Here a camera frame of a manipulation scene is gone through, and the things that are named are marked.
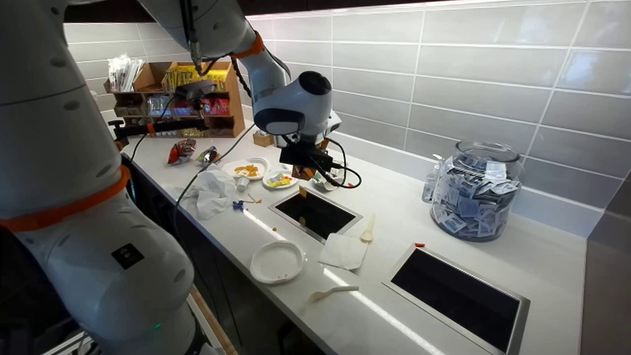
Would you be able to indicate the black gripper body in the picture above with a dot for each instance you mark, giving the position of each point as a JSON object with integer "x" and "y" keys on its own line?
{"x": 302, "y": 153}

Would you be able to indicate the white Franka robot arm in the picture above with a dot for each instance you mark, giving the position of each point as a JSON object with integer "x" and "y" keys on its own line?
{"x": 59, "y": 132}

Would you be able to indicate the plate with yellow-green food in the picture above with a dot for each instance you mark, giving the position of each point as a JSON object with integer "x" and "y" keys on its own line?
{"x": 280, "y": 181}

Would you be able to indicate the small brown box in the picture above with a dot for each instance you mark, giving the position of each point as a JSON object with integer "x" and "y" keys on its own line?
{"x": 262, "y": 139}

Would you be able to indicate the plate with orange food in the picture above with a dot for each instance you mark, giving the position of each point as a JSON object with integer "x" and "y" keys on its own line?
{"x": 247, "y": 171}

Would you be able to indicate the small blue wrapper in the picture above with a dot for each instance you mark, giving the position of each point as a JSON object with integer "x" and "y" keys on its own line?
{"x": 237, "y": 207}

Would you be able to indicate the small pale wooden spoon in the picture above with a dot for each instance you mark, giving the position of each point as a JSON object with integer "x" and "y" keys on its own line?
{"x": 367, "y": 230}

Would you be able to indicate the wooden condiment organizer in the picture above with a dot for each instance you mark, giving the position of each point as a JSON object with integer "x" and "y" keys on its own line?
{"x": 227, "y": 122}

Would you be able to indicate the white paper napkin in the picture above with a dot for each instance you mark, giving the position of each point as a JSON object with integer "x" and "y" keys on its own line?
{"x": 343, "y": 252}

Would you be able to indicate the crumpled white plastic bag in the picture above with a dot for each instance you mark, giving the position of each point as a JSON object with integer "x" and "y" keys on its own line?
{"x": 209, "y": 191}

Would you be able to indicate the shiny silver wrapper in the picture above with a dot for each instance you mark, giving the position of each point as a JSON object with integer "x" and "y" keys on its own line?
{"x": 207, "y": 157}

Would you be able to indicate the empty white paper plate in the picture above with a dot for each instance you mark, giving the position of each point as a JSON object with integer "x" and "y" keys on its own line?
{"x": 276, "y": 262}

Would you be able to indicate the red snack wrapper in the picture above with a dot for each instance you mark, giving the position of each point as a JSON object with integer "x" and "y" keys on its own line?
{"x": 180, "y": 151}

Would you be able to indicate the white plastic spoon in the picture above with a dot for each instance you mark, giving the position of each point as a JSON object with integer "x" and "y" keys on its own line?
{"x": 328, "y": 293}

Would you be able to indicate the small red scrap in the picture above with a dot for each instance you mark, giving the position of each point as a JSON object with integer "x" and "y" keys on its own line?
{"x": 418, "y": 246}

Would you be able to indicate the dark cabinet front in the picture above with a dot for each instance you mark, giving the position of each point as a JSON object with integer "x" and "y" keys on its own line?
{"x": 223, "y": 297}

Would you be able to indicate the glass jar of blue packets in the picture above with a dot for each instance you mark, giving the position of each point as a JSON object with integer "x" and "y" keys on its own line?
{"x": 473, "y": 199}

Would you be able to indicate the wooden plank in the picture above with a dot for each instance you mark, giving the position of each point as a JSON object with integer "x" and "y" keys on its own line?
{"x": 207, "y": 317}

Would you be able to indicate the white plastic bag bundle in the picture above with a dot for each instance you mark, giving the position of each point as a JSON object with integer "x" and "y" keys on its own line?
{"x": 124, "y": 72}

